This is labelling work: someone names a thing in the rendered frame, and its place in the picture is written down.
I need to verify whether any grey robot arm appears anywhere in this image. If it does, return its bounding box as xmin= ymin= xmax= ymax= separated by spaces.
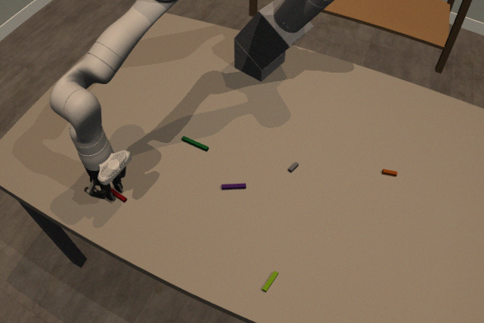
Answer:
xmin=50 ymin=0 xmax=334 ymax=185

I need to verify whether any purple rod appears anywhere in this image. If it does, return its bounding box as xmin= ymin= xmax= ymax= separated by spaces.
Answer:
xmin=222 ymin=183 xmax=246 ymax=190

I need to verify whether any orange rod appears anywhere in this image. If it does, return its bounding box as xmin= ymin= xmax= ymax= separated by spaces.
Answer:
xmin=382 ymin=169 xmax=397 ymax=176

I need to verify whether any grey rod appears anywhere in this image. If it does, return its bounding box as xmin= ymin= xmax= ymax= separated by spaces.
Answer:
xmin=288 ymin=162 xmax=299 ymax=172

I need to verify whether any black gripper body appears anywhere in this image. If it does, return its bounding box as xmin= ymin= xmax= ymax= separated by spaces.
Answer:
xmin=85 ymin=168 xmax=104 ymax=186

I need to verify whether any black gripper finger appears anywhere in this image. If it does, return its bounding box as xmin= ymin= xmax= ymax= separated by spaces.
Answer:
xmin=112 ymin=167 xmax=126 ymax=193
xmin=84 ymin=179 xmax=116 ymax=201

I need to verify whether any red rod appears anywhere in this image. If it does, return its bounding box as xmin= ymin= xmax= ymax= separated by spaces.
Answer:
xmin=110 ymin=188 xmax=127 ymax=203

